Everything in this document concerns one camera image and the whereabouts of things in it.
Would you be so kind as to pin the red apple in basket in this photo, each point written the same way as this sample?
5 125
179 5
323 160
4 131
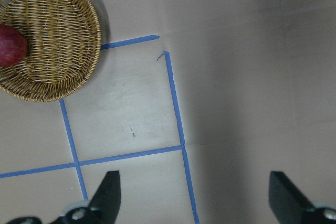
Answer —
14 46

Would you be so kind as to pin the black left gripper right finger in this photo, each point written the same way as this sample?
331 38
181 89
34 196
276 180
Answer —
287 202

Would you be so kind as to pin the round wicker basket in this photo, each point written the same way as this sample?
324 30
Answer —
64 43

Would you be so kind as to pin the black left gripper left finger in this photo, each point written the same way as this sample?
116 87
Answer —
106 202

